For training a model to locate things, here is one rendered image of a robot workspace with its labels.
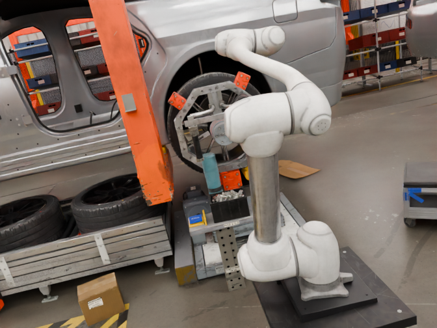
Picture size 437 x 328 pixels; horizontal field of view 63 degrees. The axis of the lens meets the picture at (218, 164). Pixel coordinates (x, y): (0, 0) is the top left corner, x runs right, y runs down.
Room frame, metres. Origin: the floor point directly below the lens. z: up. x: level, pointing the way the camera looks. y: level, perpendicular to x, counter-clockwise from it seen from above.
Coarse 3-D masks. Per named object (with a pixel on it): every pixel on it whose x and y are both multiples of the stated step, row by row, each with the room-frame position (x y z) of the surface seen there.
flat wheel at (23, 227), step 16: (0, 208) 2.62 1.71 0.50; (16, 208) 2.67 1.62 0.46; (32, 208) 2.53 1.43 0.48; (48, 208) 2.38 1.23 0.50; (0, 224) 2.33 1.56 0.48; (16, 224) 2.20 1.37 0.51; (32, 224) 2.23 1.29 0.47; (48, 224) 2.32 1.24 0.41; (64, 224) 2.49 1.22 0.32; (0, 240) 2.13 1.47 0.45; (16, 240) 2.16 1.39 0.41; (32, 240) 2.21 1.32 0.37; (48, 240) 2.28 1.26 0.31
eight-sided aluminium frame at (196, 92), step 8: (200, 88) 2.14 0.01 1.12; (208, 88) 2.15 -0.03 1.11; (224, 88) 2.15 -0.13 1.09; (232, 88) 2.15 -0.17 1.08; (240, 88) 2.16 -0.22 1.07; (192, 96) 2.14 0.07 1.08; (184, 112) 2.14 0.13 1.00; (176, 120) 2.13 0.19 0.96; (176, 128) 2.13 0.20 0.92; (184, 136) 2.13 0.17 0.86; (184, 144) 2.13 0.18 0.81; (184, 152) 2.13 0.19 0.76; (192, 160) 2.13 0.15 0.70; (240, 160) 2.19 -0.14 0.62; (224, 168) 2.15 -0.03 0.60; (232, 168) 2.15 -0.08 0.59
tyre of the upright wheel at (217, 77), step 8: (216, 72) 2.37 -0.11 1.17; (192, 80) 2.27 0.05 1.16; (200, 80) 2.23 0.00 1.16; (208, 80) 2.23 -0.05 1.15; (216, 80) 2.23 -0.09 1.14; (224, 80) 2.24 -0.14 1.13; (232, 80) 2.24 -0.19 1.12; (184, 88) 2.24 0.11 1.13; (192, 88) 2.22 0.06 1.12; (248, 88) 2.24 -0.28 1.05; (184, 96) 2.22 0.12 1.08; (176, 112) 2.22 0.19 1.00; (168, 120) 2.22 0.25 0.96; (168, 128) 2.22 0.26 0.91; (168, 136) 2.22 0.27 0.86; (176, 136) 2.21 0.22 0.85; (176, 144) 2.21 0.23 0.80; (176, 152) 2.22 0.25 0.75; (184, 160) 2.21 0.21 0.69; (192, 168) 2.22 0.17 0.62; (200, 168) 2.22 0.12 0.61; (240, 168) 2.24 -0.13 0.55
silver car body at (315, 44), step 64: (0, 0) 2.63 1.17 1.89; (64, 0) 3.81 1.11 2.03; (128, 0) 2.56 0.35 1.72; (192, 0) 2.56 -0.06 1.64; (256, 0) 2.57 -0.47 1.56; (320, 0) 2.79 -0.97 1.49; (0, 64) 2.50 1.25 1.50; (64, 64) 4.19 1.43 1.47; (320, 64) 2.59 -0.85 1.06; (0, 128) 2.48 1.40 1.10; (64, 128) 3.27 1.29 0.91
